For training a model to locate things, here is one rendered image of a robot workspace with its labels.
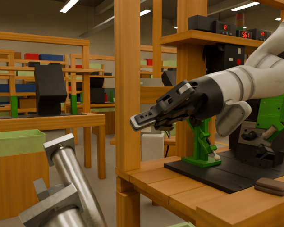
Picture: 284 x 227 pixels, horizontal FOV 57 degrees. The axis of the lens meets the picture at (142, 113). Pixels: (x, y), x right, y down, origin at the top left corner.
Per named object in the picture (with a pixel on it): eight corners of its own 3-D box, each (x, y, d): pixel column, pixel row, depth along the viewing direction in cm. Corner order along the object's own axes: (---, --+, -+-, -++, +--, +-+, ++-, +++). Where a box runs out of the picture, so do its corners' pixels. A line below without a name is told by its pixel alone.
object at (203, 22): (217, 32, 138) (217, 18, 138) (197, 29, 130) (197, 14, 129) (207, 34, 144) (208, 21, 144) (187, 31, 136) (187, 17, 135)
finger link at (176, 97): (186, 79, 41) (158, 102, 43) (183, 76, 40) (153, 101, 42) (196, 93, 40) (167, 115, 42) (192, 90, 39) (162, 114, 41)
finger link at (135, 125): (148, 111, 44) (128, 119, 42) (149, 109, 43) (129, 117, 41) (155, 122, 43) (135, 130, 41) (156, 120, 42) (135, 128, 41)
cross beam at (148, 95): (276, 98, 203) (276, 86, 202) (131, 104, 132) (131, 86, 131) (269, 98, 207) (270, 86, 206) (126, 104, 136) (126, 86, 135)
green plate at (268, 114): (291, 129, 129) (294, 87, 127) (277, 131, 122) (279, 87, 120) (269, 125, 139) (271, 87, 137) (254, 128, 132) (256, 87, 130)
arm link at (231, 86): (247, 114, 41) (272, 102, 44) (206, 64, 46) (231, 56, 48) (221, 140, 49) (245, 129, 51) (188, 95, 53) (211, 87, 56)
